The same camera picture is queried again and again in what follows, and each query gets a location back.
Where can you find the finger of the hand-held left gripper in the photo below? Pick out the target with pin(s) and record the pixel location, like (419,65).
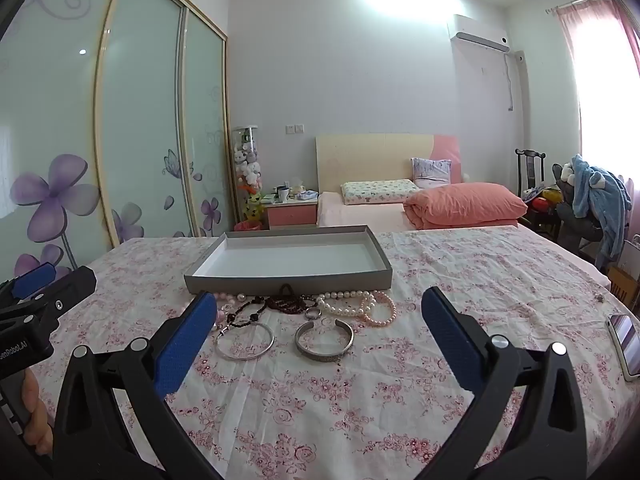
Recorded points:
(70,290)
(34,275)

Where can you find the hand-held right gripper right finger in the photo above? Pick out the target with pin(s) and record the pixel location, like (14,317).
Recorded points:
(451,342)

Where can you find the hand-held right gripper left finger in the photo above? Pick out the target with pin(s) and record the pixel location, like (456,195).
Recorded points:
(184,347)

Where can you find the silver bangle with pearl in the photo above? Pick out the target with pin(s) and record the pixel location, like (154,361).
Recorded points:
(223,332)

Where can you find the grey cardboard tray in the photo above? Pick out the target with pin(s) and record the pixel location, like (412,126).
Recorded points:
(285,260)

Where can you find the person's left hand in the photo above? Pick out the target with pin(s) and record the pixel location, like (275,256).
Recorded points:
(37,410)

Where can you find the orange folded quilt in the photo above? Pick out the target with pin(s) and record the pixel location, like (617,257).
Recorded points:
(465,205)

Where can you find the pink floral bedsheet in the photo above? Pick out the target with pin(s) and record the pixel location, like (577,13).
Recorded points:
(325,410)

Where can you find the yellow green plush toy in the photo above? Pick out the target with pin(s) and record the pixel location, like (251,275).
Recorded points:
(254,207)

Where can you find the floral print pillow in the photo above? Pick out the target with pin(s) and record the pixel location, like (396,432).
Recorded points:
(380,191)

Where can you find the pink nightstand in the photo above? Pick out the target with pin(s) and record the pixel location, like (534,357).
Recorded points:
(290,215)

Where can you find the purple printed cushion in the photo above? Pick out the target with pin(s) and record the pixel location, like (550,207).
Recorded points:
(431,170)

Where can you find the smartphone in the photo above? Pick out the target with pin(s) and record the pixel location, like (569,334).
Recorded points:
(625,345)

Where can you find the black office chair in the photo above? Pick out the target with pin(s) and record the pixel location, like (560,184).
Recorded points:
(567,210)

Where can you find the white mug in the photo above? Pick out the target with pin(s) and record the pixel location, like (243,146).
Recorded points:
(282,194)

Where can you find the sliding door wardrobe with flowers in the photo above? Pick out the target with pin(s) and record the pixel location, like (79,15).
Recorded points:
(140,110)

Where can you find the dark wooden chair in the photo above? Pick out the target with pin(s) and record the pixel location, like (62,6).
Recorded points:
(530,165)

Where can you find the blue patterned pouch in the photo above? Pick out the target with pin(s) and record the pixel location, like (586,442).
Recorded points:
(306,194)

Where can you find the clear tube of plush toys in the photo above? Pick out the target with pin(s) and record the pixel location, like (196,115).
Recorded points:
(247,160)

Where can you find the pink bed with headboard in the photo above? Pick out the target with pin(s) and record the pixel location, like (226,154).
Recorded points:
(370,160)

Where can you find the blue fleece robe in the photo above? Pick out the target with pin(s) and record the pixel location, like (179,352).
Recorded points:
(600,200)

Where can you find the white air conditioner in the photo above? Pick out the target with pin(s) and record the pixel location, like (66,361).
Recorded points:
(475,30)

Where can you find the pink curtain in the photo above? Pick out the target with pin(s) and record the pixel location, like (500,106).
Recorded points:
(575,25)

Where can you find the white wall switch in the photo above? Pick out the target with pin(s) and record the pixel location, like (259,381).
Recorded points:
(295,129)

